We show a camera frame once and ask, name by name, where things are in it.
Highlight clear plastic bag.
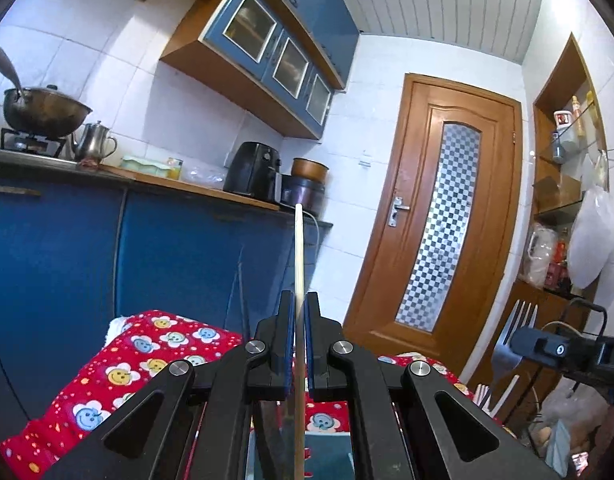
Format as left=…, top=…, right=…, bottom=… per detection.
left=182, top=165, right=228, bottom=189

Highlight steel kettle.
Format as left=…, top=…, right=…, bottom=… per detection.
left=71, top=121, right=119, bottom=164

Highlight black air fryer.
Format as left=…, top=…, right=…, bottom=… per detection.
left=223, top=141, right=284, bottom=204

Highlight wooden door with glass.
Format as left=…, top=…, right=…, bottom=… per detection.
left=343, top=74, right=524, bottom=370

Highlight red smiley flower tablecloth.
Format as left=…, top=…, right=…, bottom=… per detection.
left=0, top=310, right=472, bottom=480

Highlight white power cable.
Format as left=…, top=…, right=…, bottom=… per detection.
left=307, top=210, right=321, bottom=263

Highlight white plastic bag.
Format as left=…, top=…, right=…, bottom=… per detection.
left=567, top=152, right=614, bottom=290

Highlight grey cup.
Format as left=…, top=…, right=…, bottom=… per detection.
left=552, top=131, right=581, bottom=164

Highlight wooden countertop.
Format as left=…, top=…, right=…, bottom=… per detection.
left=0, top=147, right=334, bottom=229

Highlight wooden wall shelf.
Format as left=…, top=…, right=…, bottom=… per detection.
left=532, top=32, right=611, bottom=222

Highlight clear bag of packets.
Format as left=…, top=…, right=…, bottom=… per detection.
left=518, top=222, right=558, bottom=287

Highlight light blue utensil holder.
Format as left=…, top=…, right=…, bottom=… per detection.
left=304, top=430, right=355, bottom=480

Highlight green cloth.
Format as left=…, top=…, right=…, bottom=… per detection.
left=120, top=155, right=169, bottom=179

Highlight large dark wok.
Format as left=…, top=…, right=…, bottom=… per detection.
left=0, top=45, right=94, bottom=140

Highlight wooden low cabinet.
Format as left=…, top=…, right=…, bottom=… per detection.
left=467, top=280, right=604, bottom=433

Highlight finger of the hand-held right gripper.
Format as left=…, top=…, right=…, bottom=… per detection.
left=509, top=326, right=606, bottom=362

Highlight blue base cabinets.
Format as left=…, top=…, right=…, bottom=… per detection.
left=0, top=172, right=333, bottom=441

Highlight red bottles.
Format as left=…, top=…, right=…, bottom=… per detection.
left=546, top=229, right=572, bottom=288

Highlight wooden chopstick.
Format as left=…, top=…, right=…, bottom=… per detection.
left=293, top=203, right=305, bottom=480

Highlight crumpled plastic bag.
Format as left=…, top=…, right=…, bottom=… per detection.
left=529, top=377, right=614, bottom=477

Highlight blue wall cabinet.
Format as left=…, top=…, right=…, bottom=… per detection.
left=159, top=0, right=361, bottom=141

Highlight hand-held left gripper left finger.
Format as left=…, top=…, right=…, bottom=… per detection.
left=42, top=290, right=295, bottom=480

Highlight pale bottle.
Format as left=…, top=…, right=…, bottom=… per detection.
left=569, top=95, right=588, bottom=137

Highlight rice cooker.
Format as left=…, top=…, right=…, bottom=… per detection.
left=281, top=157, right=331, bottom=212

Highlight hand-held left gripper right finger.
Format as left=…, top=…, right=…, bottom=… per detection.
left=305, top=292, right=562, bottom=480

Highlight steel fork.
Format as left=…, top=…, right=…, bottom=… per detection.
left=491, top=300, right=538, bottom=413

